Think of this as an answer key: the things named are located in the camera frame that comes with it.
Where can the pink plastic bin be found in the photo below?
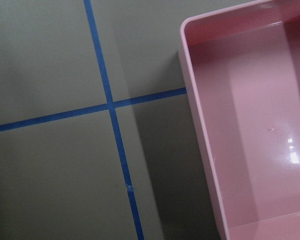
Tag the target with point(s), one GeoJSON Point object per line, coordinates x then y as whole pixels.
{"type": "Point", "coordinates": [241, 68]}

